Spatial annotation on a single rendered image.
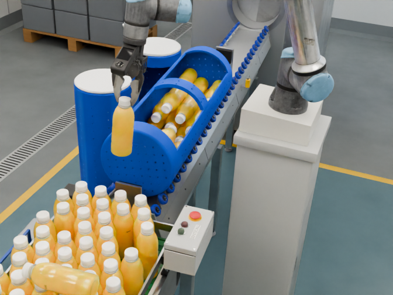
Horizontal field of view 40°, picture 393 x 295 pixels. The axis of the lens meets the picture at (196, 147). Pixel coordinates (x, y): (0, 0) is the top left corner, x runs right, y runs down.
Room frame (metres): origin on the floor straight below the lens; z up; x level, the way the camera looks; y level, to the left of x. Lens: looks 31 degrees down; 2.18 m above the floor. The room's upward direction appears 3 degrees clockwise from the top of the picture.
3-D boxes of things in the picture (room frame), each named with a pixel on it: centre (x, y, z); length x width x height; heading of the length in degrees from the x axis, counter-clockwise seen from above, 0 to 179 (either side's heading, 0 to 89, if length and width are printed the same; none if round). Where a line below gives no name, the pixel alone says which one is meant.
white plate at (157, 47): (2.96, 0.26, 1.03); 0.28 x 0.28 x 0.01
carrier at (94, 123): (2.46, 0.48, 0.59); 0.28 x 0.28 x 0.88
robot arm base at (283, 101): (1.89, -0.34, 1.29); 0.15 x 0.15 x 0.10
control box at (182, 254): (1.30, 0.01, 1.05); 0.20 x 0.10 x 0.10; 165
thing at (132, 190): (1.58, 0.23, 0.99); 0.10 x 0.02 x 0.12; 75
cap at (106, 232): (1.27, 0.26, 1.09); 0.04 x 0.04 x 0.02
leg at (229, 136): (3.55, -0.24, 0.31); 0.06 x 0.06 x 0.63; 75
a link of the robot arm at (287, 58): (1.88, -0.35, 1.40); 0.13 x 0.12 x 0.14; 17
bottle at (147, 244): (1.30, 0.14, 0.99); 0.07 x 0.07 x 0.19
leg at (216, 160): (2.57, -0.12, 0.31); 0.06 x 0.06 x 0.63; 75
